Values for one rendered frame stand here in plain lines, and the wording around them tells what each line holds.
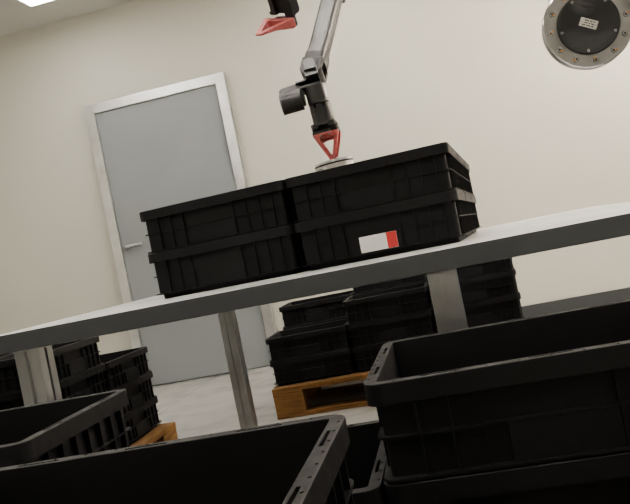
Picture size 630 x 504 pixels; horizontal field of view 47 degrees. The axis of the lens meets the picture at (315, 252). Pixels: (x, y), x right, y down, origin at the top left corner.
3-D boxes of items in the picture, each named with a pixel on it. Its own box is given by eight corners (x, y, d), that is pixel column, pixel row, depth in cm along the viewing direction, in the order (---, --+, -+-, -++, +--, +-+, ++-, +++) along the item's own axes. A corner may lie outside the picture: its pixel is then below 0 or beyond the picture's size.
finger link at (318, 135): (319, 162, 191) (310, 127, 190) (323, 164, 198) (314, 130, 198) (344, 156, 190) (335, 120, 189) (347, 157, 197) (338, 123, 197)
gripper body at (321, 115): (312, 132, 190) (304, 104, 190) (317, 136, 200) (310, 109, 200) (336, 125, 189) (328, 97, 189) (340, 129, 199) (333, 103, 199)
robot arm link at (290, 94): (314, 56, 195) (321, 78, 202) (273, 68, 197) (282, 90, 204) (320, 88, 189) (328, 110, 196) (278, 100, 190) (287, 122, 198)
